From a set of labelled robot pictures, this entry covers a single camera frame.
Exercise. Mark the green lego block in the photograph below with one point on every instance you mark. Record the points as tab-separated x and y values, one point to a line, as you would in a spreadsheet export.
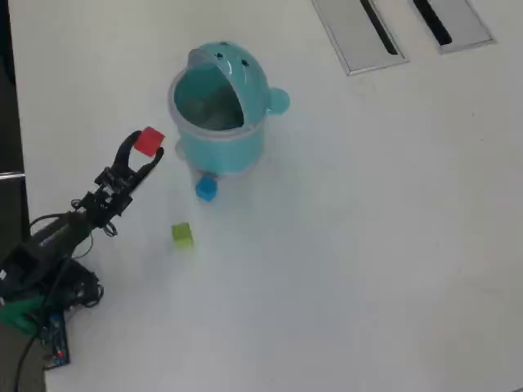
181	237

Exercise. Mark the teal whale-shaped bin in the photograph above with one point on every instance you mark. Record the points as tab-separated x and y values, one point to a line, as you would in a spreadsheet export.
220	147

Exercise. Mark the dark side cabinet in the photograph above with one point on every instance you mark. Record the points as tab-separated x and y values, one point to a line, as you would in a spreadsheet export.
10	122

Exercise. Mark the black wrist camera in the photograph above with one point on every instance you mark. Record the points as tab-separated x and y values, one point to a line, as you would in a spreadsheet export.
108	176

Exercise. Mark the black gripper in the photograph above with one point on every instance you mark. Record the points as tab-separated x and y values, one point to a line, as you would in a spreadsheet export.
108	204

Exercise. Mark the blue controller circuit board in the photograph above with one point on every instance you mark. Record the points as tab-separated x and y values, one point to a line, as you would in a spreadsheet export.
55	339

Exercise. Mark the green table clamp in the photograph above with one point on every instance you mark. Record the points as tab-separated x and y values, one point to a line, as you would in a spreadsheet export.
16	314

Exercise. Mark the red lego block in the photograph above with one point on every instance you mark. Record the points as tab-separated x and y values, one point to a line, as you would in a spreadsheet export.
149	141

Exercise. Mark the blue lego block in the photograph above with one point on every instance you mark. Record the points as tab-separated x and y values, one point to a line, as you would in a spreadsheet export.
205	190

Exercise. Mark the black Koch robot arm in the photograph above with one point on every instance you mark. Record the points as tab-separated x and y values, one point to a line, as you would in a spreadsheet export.
45	241

